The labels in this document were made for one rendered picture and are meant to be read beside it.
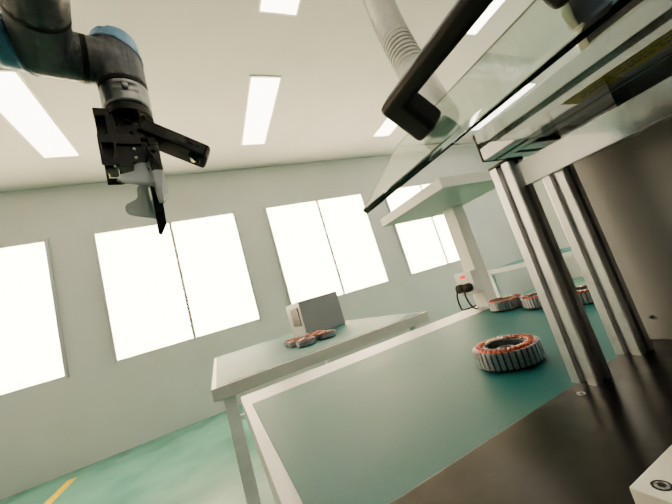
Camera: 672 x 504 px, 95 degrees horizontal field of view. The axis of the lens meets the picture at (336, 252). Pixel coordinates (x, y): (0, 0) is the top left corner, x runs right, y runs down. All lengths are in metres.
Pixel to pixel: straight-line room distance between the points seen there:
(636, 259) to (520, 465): 0.35
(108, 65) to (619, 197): 0.81
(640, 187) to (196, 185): 4.86
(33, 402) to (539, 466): 4.83
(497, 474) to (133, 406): 4.51
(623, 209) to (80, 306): 4.79
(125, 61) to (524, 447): 0.77
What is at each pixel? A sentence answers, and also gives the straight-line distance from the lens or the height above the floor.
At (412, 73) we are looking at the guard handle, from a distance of 0.20.
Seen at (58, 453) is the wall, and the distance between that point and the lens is 4.94.
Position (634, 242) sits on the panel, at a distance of 0.59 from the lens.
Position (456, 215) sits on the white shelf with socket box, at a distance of 1.35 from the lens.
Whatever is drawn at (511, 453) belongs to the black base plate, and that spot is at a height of 0.77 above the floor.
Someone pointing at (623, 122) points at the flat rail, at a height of 1.03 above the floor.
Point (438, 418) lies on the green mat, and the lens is 0.50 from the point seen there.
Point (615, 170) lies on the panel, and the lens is 0.58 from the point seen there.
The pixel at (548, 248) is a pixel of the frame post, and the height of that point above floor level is 0.93.
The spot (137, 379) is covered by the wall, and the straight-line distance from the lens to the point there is 4.66.
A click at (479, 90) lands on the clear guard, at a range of 0.19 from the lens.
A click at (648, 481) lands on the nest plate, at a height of 0.78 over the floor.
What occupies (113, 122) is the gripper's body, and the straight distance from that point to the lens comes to 0.66.
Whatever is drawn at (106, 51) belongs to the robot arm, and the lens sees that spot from 0.72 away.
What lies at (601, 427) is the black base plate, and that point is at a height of 0.77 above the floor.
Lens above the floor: 0.94
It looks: 8 degrees up
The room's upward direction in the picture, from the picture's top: 17 degrees counter-clockwise
